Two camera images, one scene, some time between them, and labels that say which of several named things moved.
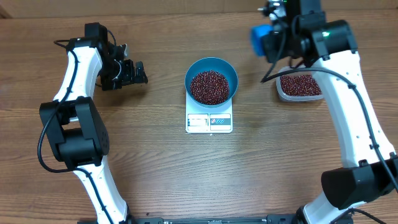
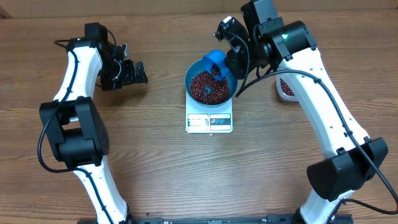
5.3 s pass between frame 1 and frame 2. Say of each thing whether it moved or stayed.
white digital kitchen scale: stayed
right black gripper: moved
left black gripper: stayed
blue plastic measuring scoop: moved
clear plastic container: stayed
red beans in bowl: stayed
